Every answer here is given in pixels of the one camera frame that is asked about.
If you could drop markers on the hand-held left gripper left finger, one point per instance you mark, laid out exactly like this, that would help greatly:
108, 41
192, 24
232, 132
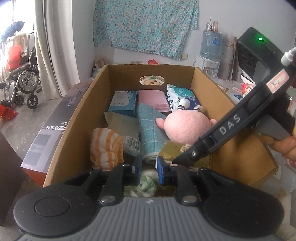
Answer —
138, 166

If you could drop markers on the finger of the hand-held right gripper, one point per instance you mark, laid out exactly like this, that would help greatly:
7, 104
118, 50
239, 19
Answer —
196, 153

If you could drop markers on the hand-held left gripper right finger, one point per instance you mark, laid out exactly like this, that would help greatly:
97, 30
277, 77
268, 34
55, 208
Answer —
161, 170

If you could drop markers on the green knitted scrunchie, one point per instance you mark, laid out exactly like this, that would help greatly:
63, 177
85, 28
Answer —
146, 183

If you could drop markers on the dark gold packet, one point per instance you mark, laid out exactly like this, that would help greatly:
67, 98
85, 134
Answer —
171, 149

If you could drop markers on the pink plush toy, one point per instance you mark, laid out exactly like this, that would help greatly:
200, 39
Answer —
187, 125

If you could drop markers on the orange white striped cloth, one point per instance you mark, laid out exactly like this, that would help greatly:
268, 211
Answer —
106, 146

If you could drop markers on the teal checked towel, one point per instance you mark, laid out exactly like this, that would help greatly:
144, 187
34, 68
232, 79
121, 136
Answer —
150, 129

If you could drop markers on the blue white wipes pack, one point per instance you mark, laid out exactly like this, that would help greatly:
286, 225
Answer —
180, 93

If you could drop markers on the brown cardboard box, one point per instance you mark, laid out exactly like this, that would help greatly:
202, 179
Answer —
208, 92

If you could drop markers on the blue white mask box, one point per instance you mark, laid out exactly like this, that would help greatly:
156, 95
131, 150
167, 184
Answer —
122, 104

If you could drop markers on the pink cloth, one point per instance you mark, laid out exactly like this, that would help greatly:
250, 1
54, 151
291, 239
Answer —
152, 99

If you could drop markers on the person's right hand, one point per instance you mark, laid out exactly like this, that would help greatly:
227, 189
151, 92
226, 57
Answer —
285, 148

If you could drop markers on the rolled patterned mat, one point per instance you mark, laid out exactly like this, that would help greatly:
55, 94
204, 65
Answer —
229, 58

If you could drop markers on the blue water bottle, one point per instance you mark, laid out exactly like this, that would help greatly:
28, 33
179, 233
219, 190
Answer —
211, 45

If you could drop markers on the white water dispenser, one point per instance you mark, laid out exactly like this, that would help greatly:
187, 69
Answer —
207, 66

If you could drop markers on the small brown bottle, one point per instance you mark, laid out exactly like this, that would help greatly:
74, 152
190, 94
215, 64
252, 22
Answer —
215, 25

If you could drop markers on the small clear bottle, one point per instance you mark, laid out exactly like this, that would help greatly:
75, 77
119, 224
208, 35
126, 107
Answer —
209, 24

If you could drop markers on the grey orange carton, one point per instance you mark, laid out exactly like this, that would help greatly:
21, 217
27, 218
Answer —
53, 129

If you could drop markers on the white power strip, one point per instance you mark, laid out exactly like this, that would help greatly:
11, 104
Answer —
135, 62

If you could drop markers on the dark wooden furniture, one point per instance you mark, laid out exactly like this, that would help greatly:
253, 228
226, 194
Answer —
9, 180

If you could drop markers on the folded wheelchair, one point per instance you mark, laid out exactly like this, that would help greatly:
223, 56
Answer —
23, 78

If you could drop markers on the cream window curtain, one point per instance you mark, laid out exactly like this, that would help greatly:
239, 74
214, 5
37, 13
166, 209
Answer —
55, 46

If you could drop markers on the blue cloth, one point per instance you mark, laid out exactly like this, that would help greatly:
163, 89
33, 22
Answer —
12, 29

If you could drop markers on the wall outlet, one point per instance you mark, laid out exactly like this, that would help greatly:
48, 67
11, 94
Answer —
184, 56

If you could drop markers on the teal floral wall cloth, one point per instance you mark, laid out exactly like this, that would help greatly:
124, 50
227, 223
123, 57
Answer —
145, 23

